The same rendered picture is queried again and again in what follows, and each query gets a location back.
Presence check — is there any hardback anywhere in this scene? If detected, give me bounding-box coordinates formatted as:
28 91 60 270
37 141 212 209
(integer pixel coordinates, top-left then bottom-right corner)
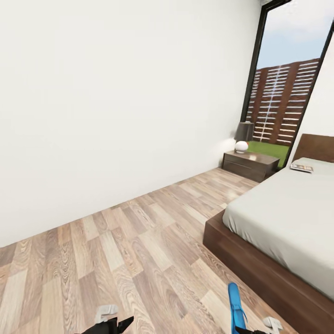
290 164 313 172

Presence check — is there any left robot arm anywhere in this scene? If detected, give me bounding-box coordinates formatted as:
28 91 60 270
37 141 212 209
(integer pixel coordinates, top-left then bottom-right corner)
81 304 134 334

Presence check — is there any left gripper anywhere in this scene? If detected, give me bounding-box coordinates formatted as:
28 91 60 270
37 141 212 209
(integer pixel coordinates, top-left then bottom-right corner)
87 316 134 334

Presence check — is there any sandal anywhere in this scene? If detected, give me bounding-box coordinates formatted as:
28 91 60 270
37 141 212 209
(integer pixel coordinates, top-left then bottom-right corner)
228 282 248 334

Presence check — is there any nightstand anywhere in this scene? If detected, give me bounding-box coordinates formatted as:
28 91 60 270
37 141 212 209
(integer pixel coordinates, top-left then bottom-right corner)
221 149 280 183

